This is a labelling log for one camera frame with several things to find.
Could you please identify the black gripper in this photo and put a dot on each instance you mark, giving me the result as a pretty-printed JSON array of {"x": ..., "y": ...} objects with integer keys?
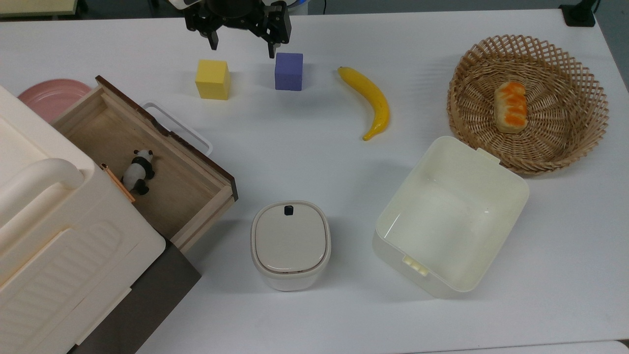
[{"x": 235, "y": 11}]

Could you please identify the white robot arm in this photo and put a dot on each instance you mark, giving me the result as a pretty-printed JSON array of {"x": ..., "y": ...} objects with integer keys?
[{"x": 183, "y": 3}]

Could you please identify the wooden drawer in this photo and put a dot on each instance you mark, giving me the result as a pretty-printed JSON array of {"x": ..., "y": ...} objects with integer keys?
[{"x": 177, "y": 172}]

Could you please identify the yellow foam cube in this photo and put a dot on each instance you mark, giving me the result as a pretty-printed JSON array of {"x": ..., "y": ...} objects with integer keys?
[{"x": 213, "y": 78}]

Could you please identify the purple foam cube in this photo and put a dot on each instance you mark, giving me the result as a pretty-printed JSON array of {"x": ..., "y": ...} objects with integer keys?
[{"x": 289, "y": 71}]

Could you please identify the yellow toy banana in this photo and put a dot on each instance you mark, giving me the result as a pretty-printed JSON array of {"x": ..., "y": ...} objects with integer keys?
[{"x": 376, "y": 101}]

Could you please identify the toy panda figurine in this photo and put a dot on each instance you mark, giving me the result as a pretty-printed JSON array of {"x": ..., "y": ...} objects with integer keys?
[{"x": 139, "y": 171}]

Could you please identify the pink plate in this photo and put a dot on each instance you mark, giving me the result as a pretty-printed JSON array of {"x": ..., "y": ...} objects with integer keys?
[{"x": 51, "y": 98}]

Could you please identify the white lidded trash bin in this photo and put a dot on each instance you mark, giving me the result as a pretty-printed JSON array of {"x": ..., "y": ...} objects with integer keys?
[{"x": 291, "y": 243}]

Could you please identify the cream plastic storage box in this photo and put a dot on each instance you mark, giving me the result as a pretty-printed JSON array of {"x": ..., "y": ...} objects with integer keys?
[{"x": 59, "y": 236}]

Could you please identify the cream open plastic box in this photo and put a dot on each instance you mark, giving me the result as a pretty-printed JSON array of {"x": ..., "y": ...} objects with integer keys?
[{"x": 452, "y": 216}]

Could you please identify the dark brown cabinet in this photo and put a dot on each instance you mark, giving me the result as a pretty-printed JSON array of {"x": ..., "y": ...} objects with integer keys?
[{"x": 142, "y": 300}]

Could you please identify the orange striped toy bread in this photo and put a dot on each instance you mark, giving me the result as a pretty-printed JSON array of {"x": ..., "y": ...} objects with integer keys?
[{"x": 511, "y": 106}]

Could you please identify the woven wicker basket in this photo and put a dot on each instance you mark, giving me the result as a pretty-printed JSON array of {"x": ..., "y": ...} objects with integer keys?
[{"x": 560, "y": 132}]

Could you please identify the black table clamp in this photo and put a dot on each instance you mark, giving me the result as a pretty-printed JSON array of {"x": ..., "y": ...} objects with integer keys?
[{"x": 580, "y": 14}]

